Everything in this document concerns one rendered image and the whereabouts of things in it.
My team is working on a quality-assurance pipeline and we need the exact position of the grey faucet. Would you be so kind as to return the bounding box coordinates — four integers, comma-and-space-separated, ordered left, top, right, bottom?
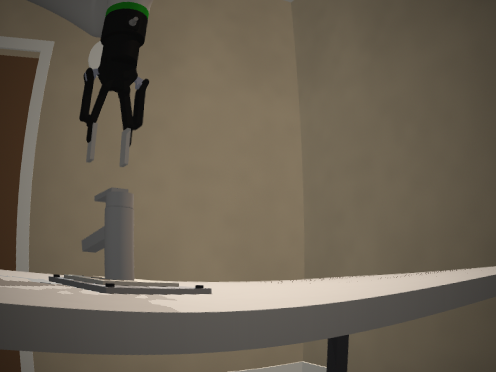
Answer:
64, 187, 179, 287

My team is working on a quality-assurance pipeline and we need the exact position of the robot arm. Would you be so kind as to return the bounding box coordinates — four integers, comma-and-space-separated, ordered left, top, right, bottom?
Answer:
27, 0, 153, 47

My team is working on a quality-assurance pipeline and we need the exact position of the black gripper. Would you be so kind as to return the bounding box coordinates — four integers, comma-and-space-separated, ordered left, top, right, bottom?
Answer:
79, 34, 149, 167

